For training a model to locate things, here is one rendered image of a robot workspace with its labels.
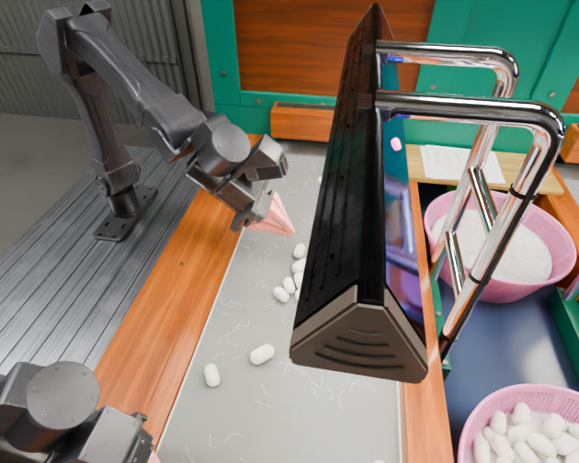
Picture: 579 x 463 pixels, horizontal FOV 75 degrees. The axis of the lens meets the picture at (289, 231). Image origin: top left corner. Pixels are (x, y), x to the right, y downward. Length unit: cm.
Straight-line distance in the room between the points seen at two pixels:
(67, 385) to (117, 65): 45
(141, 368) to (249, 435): 17
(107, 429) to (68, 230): 68
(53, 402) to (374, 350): 27
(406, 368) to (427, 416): 32
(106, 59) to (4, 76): 277
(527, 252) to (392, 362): 67
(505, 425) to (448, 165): 56
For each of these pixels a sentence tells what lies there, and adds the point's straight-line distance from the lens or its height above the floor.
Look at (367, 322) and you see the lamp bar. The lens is 20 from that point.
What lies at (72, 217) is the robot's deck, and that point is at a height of 67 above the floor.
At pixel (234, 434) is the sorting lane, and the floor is 74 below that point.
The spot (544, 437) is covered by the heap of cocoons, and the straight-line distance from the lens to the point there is 64.
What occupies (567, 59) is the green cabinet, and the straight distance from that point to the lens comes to 102.
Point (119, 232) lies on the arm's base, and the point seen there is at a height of 68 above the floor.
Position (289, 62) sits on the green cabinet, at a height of 95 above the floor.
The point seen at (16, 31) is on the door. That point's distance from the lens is 318.
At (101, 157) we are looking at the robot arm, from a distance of 86.
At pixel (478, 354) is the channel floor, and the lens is 74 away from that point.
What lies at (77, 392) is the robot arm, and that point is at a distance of 40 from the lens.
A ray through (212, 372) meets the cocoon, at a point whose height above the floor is 76.
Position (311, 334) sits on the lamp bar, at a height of 107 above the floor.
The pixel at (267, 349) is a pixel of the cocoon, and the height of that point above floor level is 76.
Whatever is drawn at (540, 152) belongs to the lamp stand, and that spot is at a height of 108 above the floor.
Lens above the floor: 126
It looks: 43 degrees down
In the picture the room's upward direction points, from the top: straight up
